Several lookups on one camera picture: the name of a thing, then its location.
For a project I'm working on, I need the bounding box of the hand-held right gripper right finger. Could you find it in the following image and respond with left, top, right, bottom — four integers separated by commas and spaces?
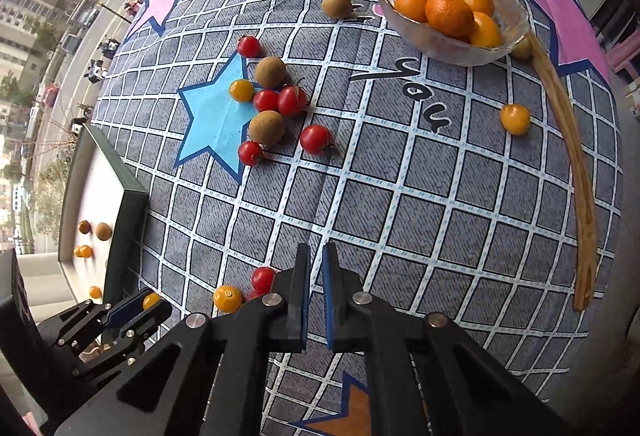
321, 242, 568, 436

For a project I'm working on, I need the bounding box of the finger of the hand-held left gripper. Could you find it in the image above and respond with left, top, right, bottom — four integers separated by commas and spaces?
72, 303, 173, 379
56, 287, 151, 348

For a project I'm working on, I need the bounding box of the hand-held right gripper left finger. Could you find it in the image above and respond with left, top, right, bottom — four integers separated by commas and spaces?
52, 242, 312, 436

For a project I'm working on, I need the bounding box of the white tray dark green rim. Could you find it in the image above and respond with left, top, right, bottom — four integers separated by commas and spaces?
57, 123, 151, 317

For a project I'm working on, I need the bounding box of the long wooden tray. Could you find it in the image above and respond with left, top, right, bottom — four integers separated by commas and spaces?
427, 0, 598, 313

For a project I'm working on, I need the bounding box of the pink plastic stool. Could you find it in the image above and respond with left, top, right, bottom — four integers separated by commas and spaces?
606, 40, 640, 79

